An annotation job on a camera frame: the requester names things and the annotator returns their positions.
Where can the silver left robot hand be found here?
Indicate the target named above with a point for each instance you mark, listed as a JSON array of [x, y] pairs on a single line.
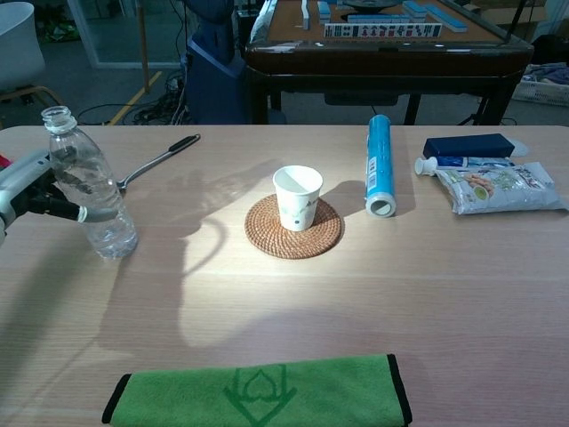
[[22, 178]]

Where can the clear plastic bottle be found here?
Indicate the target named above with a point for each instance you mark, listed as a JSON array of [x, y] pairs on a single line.
[[80, 155]]

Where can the white paper cup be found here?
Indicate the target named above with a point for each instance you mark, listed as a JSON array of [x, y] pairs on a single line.
[[298, 200]]

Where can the white chair wooden legs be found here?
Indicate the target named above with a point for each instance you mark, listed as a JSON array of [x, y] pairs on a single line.
[[15, 44]]

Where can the round woven rattan coaster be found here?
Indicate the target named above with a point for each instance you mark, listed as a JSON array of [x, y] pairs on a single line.
[[266, 238]]

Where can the green microfiber cloth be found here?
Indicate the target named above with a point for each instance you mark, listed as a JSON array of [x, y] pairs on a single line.
[[178, 400]]

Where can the blue cylindrical wrap roll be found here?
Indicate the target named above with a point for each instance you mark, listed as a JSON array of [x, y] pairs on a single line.
[[379, 169]]

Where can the dark wooden mahjong table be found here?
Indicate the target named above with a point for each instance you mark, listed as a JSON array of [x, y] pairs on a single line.
[[382, 58]]

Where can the face-up mahjong tile row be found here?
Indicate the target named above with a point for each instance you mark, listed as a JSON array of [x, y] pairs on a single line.
[[382, 30]]

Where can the white blue toothpaste tube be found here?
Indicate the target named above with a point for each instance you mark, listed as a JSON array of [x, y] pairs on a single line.
[[449, 162]]

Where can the dark blue rectangular box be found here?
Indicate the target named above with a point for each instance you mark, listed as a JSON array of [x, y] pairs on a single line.
[[467, 146]]

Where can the white snack bag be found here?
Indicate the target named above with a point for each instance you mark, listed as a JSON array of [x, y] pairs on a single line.
[[502, 191]]

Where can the white round disc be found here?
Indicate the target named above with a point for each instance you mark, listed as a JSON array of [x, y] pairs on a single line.
[[523, 149]]

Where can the white plastic basket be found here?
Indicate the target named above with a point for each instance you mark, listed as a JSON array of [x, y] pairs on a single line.
[[540, 94]]

